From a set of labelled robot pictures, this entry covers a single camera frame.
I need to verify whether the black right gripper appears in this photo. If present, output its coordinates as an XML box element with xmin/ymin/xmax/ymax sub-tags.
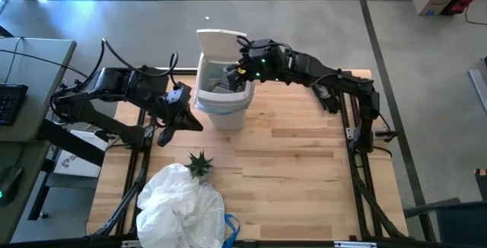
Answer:
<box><xmin>211</xmin><ymin>38</ymin><xmax>294</xmax><ymax>94</ymax></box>

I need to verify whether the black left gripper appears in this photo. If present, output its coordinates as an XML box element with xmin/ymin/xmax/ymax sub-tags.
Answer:
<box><xmin>142</xmin><ymin>77</ymin><xmax>205</xmax><ymax>148</ymax></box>

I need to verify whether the blue trash bag liner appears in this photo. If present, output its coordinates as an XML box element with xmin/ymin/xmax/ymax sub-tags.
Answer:
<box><xmin>194</xmin><ymin>62</ymin><xmax>254</xmax><ymax>116</ymax></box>

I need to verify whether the white swing bin lid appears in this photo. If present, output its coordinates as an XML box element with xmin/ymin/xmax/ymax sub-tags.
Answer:
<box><xmin>194</xmin><ymin>29</ymin><xmax>256</xmax><ymax>114</ymax></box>

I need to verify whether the succulent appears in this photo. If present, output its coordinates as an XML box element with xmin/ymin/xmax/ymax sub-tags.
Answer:
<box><xmin>184</xmin><ymin>151</ymin><xmax>215</xmax><ymax>183</ymax></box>

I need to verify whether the large white plastic bag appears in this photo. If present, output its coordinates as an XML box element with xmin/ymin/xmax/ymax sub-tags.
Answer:
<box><xmin>135</xmin><ymin>163</ymin><xmax>226</xmax><ymax>248</ymax></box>

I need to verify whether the white printed box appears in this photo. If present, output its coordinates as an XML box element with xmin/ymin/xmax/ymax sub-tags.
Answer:
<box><xmin>53</xmin><ymin>129</ymin><xmax>110</xmax><ymax>179</ymax></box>

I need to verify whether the grey desk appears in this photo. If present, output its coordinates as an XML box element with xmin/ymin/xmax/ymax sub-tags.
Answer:
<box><xmin>0</xmin><ymin>37</ymin><xmax>77</xmax><ymax>241</ymax></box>

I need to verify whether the black keyboard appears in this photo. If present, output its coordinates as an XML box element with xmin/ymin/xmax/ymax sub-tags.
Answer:
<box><xmin>0</xmin><ymin>83</ymin><xmax>30</xmax><ymax>127</ymax></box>

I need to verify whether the black computer mouse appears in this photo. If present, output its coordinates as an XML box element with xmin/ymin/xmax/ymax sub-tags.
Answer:
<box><xmin>0</xmin><ymin>166</ymin><xmax>24</xmax><ymax>206</ymax></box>

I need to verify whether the grey metal bar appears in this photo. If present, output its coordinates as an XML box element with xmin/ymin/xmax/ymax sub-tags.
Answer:
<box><xmin>468</xmin><ymin>68</ymin><xmax>487</xmax><ymax>114</ymax></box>

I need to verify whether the dark office chair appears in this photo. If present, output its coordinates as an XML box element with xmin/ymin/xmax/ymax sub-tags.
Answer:
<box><xmin>403</xmin><ymin>197</ymin><xmax>487</xmax><ymax>248</ymax></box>

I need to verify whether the black desk cable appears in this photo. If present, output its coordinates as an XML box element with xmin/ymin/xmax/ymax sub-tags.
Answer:
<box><xmin>0</xmin><ymin>37</ymin><xmax>91</xmax><ymax>80</ymax></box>

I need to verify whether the black aluminium table frame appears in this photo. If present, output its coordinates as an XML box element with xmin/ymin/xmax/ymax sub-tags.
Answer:
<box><xmin>91</xmin><ymin>68</ymin><xmax>410</xmax><ymax>241</ymax></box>

